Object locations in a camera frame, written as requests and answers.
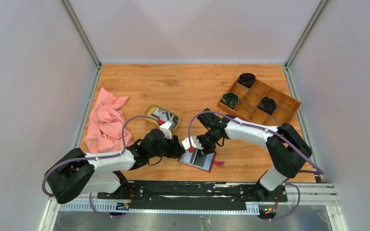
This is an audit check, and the wooden compartment organizer tray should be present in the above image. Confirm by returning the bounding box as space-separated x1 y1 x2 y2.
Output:
217 78 301 126

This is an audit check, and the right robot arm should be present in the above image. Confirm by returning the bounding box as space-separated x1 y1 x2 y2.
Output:
184 108 313 201

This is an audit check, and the black tape roll right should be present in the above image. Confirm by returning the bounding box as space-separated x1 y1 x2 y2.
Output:
257 97 278 115

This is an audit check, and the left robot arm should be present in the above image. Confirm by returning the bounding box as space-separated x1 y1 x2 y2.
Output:
42 128 185 204

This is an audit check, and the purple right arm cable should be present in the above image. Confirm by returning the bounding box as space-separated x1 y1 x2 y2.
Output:
187 111 324 222

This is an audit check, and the white magnetic stripe card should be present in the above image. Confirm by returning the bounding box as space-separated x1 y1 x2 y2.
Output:
180 149 198 164

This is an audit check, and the oval wooden tray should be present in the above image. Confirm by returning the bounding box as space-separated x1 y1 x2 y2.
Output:
143 103 181 131

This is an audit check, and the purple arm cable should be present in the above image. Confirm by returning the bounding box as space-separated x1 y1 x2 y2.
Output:
41 115 163 219
187 111 324 222

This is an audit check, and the aluminium frame rail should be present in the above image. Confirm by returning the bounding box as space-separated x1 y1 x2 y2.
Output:
57 183 338 215

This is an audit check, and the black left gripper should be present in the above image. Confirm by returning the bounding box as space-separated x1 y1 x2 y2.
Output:
148 132 185 159

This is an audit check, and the black tape roll left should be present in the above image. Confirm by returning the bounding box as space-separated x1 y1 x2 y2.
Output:
221 92 240 109

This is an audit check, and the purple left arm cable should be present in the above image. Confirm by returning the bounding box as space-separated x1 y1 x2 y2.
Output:
41 115 163 219

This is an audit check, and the black tape roll top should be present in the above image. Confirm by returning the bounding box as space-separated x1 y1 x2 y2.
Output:
237 73 256 89

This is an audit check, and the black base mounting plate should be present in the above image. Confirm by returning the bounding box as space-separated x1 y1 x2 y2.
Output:
96 180 288 211

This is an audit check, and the red leather card holder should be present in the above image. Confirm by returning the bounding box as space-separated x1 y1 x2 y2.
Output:
178 150 225 172

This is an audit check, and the black credit card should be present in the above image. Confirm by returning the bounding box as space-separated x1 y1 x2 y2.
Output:
194 153 215 171

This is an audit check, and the black tape roll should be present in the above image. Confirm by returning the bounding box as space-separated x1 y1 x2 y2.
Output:
221 92 240 109
237 73 256 89
257 97 278 115

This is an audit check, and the pink cloth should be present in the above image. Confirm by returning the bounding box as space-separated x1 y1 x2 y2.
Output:
83 88 132 154

